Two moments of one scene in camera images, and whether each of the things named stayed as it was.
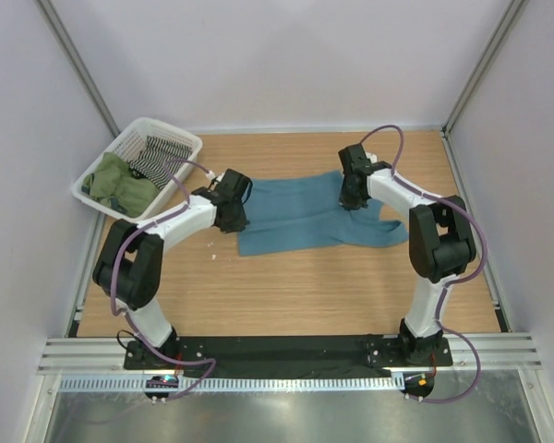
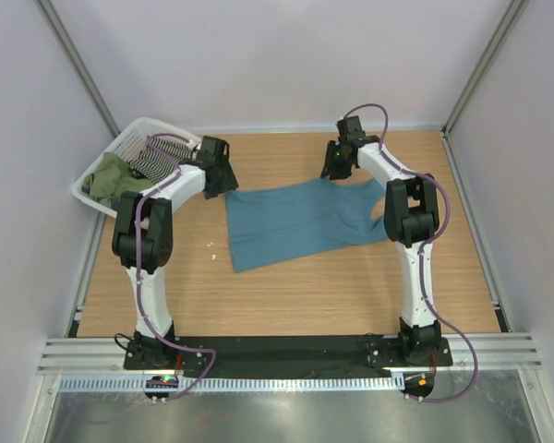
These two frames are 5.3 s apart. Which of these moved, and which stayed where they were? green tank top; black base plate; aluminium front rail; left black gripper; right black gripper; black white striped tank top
Moved: right black gripper; left black gripper
Stayed: aluminium front rail; black white striped tank top; green tank top; black base plate
